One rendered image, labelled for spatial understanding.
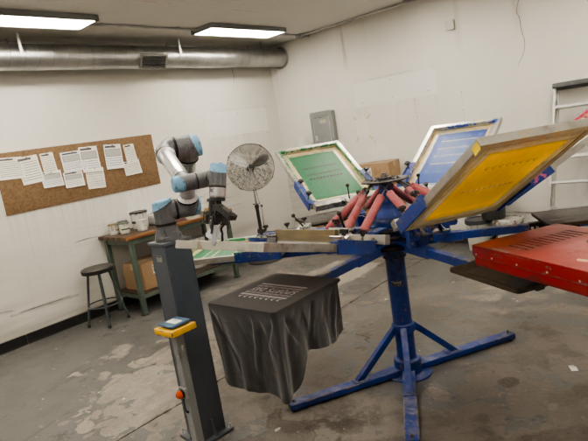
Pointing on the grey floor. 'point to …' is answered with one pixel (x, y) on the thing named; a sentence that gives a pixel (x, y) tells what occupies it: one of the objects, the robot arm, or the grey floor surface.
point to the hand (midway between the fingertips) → (219, 243)
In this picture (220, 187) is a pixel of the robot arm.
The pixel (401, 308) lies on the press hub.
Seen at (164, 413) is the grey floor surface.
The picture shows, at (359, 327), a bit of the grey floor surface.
